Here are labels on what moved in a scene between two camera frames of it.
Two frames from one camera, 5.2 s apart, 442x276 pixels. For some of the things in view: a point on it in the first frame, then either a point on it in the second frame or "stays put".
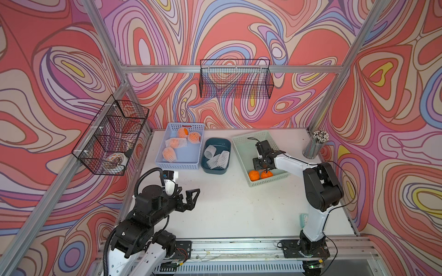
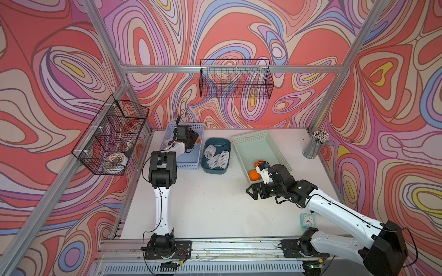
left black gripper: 190,203 -> 193,134
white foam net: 210,152 stays put
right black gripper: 256,164 -> 254,187
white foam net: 213,163 stays put
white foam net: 223,159 stays put
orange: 254,175 stays put
